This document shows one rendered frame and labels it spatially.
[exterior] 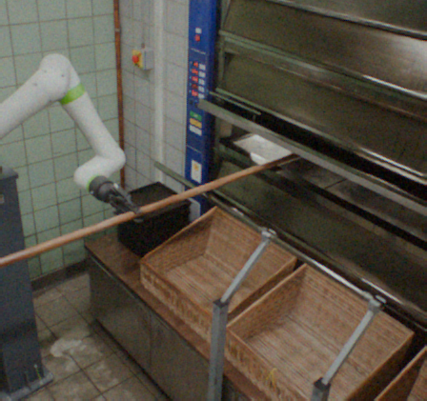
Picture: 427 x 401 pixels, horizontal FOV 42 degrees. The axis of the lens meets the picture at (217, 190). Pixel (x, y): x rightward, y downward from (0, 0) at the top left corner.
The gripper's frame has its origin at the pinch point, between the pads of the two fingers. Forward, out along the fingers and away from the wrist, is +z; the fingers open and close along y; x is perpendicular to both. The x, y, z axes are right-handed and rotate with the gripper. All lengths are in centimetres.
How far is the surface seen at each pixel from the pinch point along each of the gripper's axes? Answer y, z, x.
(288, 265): 36, 26, -62
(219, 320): 31, 39, -10
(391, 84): -54, 55, -66
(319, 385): 24, 85, -11
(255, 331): 58, 32, -39
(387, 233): 2, 64, -70
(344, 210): 2, 44, -70
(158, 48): -34, -81, -69
